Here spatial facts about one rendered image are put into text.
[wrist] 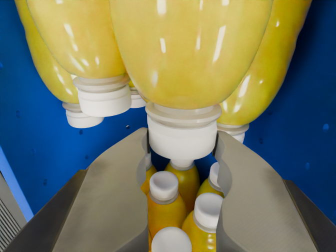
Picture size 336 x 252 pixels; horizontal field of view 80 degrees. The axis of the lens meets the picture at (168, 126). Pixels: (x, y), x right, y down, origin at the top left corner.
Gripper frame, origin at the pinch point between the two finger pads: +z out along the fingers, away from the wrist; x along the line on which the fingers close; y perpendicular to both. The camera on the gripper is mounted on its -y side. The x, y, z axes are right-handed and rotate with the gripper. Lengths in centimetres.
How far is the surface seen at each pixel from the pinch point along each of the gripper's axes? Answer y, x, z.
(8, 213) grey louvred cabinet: 145, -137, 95
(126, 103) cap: -0.3, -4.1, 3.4
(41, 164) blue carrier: 8.2, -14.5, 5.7
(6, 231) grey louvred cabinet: 155, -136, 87
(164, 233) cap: 13.1, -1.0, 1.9
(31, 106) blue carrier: 2.1, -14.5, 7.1
